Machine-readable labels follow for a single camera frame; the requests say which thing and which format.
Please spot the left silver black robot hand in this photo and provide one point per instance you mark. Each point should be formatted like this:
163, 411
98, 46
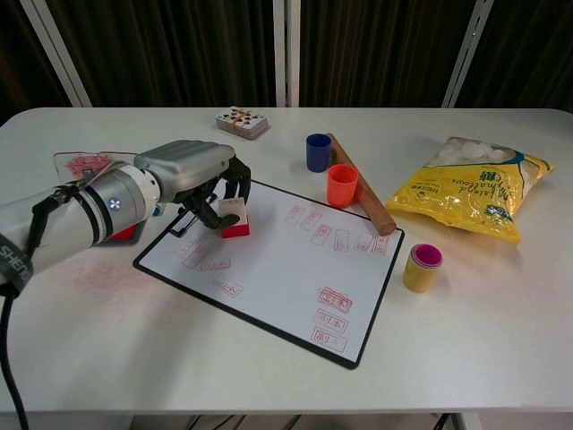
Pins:
192, 165

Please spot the white red rectangular stamp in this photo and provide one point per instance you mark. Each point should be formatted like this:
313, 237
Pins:
235, 224

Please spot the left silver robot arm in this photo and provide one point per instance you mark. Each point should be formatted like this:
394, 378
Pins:
80, 219

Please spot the white domino box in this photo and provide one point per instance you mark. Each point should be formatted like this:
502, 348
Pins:
244, 121

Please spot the black clipboard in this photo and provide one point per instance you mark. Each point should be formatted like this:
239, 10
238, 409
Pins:
268, 197

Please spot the red ink pad clear lid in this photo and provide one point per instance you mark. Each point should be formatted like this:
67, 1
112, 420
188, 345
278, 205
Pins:
76, 163

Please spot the dark pleated curtain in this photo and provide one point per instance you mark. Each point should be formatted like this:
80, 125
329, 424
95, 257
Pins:
179, 49

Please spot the blue plastic cup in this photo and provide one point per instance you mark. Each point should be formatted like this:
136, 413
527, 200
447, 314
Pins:
317, 154

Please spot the white stamped paper sheet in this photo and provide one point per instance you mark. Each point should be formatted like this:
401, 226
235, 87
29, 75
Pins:
277, 269

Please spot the orange plastic cup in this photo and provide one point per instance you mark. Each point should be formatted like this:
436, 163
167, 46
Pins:
341, 188

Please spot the brown wooden stick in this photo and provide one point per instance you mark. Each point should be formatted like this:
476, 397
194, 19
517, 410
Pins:
371, 206

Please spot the pink plastic cup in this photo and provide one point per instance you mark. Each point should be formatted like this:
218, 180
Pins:
427, 257

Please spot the yellow marshmallow bag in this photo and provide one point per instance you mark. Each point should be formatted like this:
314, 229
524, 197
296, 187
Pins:
461, 201

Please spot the white frame post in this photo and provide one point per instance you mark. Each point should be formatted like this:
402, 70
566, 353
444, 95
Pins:
286, 54
58, 54
465, 54

